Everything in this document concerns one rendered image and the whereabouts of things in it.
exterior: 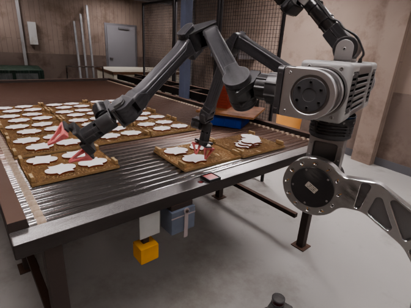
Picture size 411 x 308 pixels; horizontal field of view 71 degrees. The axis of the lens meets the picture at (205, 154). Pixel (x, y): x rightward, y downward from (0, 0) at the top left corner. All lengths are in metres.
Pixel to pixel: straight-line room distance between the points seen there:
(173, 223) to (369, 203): 0.81
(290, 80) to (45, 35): 10.47
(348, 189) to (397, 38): 4.01
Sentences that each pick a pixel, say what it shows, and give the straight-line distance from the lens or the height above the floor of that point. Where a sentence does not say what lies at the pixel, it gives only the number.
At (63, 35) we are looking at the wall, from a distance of 11.07.
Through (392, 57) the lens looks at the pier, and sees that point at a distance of 4.86.
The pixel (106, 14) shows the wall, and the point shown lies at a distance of 11.40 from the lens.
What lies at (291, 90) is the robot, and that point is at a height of 1.46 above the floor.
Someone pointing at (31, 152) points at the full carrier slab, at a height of 0.94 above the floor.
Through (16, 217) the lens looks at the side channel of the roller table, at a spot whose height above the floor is 0.95.
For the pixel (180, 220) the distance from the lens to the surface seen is 1.40.
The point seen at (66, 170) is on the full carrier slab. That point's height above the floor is 0.95.
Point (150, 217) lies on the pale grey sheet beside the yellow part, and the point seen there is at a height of 0.83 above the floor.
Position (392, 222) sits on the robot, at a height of 1.10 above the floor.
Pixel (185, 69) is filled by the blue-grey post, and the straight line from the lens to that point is 3.63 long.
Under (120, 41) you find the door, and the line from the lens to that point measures 11.43.
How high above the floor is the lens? 1.54
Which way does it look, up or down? 20 degrees down
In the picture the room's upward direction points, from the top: 3 degrees clockwise
